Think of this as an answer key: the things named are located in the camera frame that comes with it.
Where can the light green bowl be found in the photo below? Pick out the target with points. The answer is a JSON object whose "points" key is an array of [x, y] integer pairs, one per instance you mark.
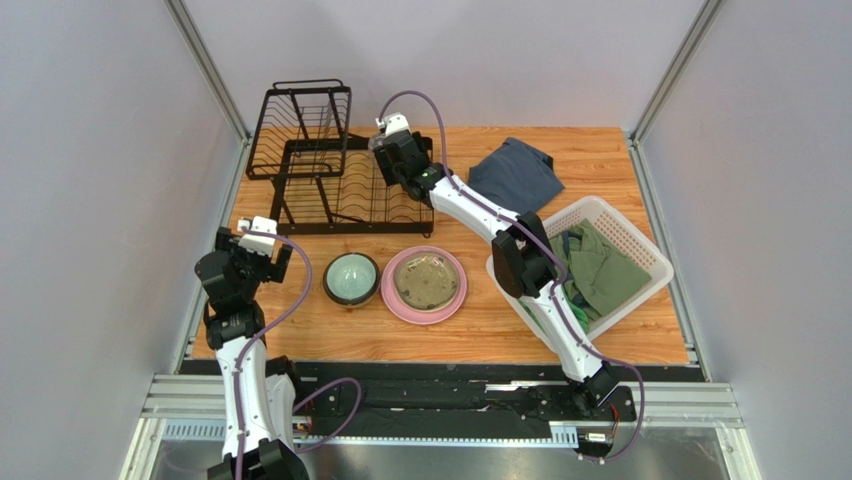
{"points": [[351, 277]]}

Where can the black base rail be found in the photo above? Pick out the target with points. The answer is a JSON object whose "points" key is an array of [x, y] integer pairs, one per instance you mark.
{"points": [[438, 404]]}

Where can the pink plate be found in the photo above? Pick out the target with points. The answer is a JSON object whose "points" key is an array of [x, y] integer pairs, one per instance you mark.
{"points": [[424, 285]]}

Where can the cream patterned plate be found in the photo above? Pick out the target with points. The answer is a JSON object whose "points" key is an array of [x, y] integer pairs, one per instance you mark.
{"points": [[426, 307]]}

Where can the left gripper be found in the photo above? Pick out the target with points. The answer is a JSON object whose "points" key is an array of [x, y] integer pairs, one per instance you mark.
{"points": [[270, 272]]}

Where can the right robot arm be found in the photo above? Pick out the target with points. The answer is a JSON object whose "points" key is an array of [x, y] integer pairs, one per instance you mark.
{"points": [[524, 266]]}

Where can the bright green towel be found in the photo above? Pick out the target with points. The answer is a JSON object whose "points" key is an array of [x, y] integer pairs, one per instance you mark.
{"points": [[580, 315]]}

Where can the olive green shirt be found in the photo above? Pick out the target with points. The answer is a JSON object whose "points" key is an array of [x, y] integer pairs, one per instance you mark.
{"points": [[600, 276]]}

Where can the clear glass cup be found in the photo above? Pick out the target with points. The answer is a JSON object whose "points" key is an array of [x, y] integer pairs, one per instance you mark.
{"points": [[376, 141]]}

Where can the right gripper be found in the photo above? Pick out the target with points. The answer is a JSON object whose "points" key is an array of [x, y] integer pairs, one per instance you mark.
{"points": [[393, 154]]}

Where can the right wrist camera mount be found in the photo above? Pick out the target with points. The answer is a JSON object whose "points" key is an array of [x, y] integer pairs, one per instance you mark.
{"points": [[392, 123]]}

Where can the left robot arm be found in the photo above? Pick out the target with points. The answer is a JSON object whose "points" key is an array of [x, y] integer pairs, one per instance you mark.
{"points": [[246, 359]]}

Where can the beige brown bowl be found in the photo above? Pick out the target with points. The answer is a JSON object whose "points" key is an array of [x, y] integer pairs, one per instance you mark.
{"points": [[329, 293]]}

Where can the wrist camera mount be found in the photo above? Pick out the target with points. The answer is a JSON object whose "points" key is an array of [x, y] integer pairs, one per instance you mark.
{"points": [[257, 235], [392, 123]]}

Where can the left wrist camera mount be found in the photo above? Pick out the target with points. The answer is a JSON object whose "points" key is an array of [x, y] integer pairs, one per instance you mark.
{"points": [[257, 235]]}

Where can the folded blue cloth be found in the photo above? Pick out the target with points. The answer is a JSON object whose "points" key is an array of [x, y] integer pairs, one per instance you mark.
{"points": [[516, 176]]}

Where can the black wire dish rack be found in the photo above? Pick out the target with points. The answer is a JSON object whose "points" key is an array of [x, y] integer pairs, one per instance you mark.
{"points": [[325, 177]]}

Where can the clear glass plate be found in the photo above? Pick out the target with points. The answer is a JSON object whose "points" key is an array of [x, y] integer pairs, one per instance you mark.
{"points": [[426, 282]]}

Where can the white plastic basket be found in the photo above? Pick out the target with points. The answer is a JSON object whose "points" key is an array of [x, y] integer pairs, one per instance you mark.
{"points": [[624, 235]]}

